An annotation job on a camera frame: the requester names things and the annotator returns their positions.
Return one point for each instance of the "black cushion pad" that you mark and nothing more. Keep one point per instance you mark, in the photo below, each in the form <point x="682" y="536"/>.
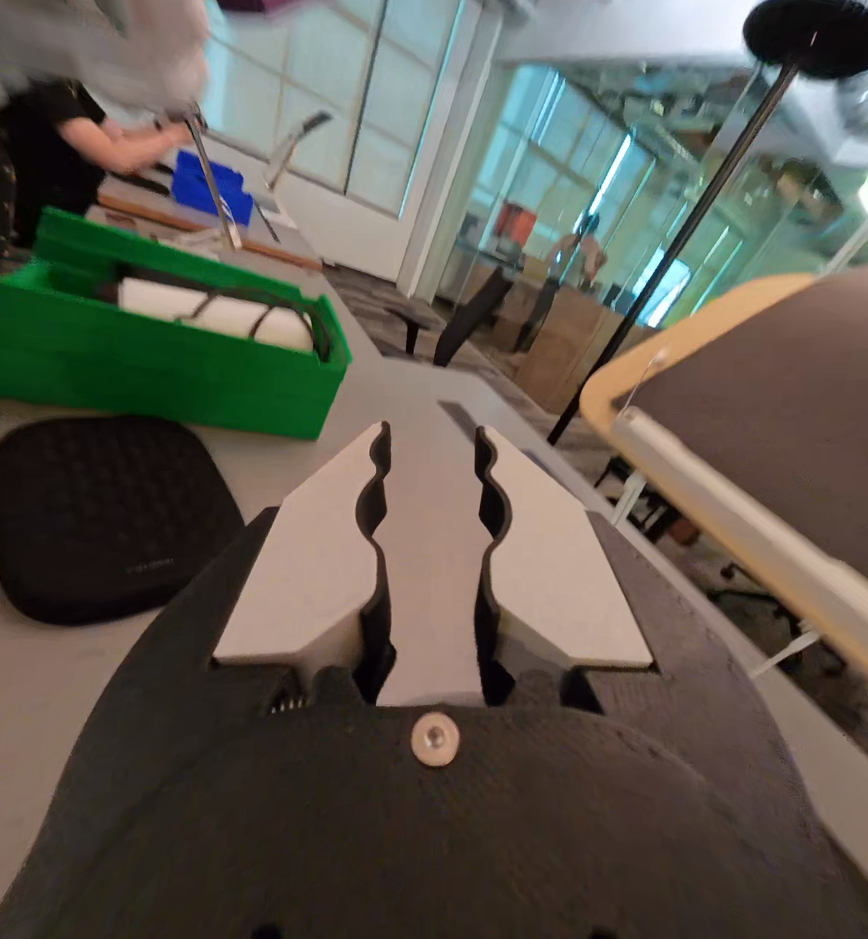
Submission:
<point x="104" y="513"/>

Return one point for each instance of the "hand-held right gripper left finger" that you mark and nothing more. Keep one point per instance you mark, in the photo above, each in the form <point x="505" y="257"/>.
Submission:
<point x="302" y="572"/>

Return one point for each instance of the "black floor lamp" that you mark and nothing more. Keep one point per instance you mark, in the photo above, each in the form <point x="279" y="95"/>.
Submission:
<point x="815" y="29"/>

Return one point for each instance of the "dark board on white stand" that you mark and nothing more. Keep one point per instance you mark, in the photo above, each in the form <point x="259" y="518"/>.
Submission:
<point x="771" y="411"/>

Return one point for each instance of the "green plastic bin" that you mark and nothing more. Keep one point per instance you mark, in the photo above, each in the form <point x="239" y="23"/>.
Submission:
<point x="148" y="389"/>

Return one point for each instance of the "black office chair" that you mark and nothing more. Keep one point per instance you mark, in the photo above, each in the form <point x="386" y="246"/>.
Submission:
<point x="470" y="315"/>

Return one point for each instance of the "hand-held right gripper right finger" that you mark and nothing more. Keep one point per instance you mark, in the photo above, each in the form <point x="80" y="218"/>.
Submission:
<point x="551" y="572"/>

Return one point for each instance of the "large cardboard box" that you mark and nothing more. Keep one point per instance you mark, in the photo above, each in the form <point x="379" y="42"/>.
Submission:
<point x="566" y="345"/>

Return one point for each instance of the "orange box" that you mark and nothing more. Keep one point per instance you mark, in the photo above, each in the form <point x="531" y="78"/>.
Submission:
<point x="516" y="220"/>

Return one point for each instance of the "white roll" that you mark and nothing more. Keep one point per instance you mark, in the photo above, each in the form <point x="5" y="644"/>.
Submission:
<point x="287" y="330"/>
<point x="159" y="297"/>
<point x="225" y="317"/>

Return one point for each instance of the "blue plastic bin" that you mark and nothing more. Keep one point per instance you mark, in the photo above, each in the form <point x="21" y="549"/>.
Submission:
<point x="206" y="183"/>

